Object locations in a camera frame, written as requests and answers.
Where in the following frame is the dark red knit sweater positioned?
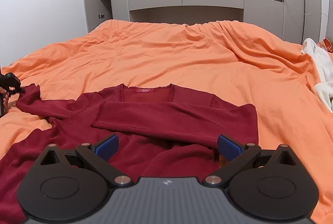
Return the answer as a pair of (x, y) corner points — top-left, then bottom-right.
(1, 84), (258, 223)

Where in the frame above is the orange bed duvet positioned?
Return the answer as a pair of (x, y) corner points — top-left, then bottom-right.
(3, 20), (332, 223)

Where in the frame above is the beige crumpled garment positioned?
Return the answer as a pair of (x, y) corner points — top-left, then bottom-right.
(301, 38), (332, 112)

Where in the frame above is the orange pillow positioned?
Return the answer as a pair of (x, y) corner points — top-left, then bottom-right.
(317, 38), (333, 53)

